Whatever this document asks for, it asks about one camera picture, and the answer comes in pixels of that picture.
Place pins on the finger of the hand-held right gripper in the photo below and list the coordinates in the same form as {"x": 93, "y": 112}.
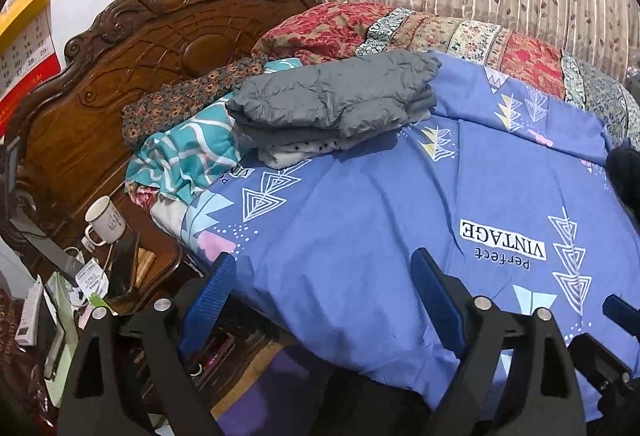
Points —
{"x": 622, "y": 313}

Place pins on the red floral patchwork quilt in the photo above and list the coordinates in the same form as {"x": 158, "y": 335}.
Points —
{"x": 320, "y": 26}

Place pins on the blue printed bedsheet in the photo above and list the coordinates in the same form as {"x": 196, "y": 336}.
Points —
{"x": 375, "y": 216}

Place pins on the white mug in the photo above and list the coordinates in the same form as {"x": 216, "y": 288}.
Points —
{"x": 105, "y": 218}

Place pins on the brown floral pillow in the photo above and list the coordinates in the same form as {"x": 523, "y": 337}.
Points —
{"x": 190, "y": 91}

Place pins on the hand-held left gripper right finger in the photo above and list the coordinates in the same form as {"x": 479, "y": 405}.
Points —
{"x": 440, "y": 301}

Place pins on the white remote control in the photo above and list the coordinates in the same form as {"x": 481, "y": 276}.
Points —
{"x": 30, "y": 313}

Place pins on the black fleece garment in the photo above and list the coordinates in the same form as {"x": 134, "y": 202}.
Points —
{"x": 625, "y": 176}

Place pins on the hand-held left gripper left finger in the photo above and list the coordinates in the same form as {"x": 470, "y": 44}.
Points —
{"x": 212, "y": 296}

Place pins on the dark phone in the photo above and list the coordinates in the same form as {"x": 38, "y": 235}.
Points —
{"x": 122, "y": 266}

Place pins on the grey quilted puffer jacket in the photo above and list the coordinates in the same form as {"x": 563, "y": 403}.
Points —
{"x": 325, "y": 91}

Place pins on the carved wooden headboard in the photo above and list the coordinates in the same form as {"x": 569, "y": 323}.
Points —
{"x": 125, "y": 66}

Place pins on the wall calendar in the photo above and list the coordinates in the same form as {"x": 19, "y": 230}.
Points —
{"x": 25, "y": 46}

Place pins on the wooden nightstand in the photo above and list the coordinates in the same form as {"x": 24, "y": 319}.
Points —
{"x": 160, "y": 261}

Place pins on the white label card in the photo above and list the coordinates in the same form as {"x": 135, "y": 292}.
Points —
{"x": 92, "y": 278}

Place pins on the teal white-striped blanket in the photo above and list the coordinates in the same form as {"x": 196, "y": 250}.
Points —
{"x": 185, "y": 151}

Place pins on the white black-dotted fleece garment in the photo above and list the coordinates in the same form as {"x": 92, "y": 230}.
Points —
{"x": 300, "y": 151}

